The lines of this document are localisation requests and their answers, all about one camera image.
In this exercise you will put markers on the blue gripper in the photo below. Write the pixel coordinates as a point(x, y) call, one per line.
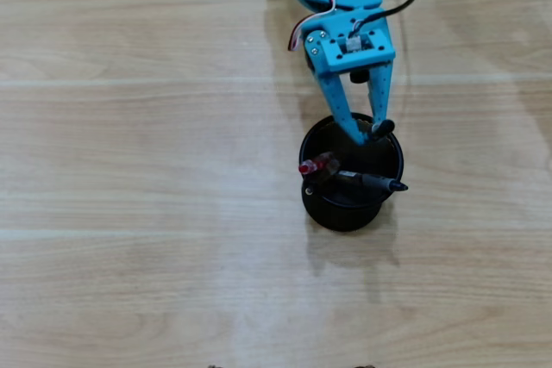
point(335, 54)

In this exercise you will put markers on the black grip pen silver label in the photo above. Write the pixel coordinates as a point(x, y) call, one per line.
point(385, 126)

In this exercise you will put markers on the red gel pen white grip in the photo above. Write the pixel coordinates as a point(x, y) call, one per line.
point(319, 164)

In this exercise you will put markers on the clear pen grey grip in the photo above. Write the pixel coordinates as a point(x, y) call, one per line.
point(379, 182)

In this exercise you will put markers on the black round pen holder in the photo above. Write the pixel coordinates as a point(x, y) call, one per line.
point(345, 213)

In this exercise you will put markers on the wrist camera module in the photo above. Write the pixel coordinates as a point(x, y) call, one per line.
point(353, 44)

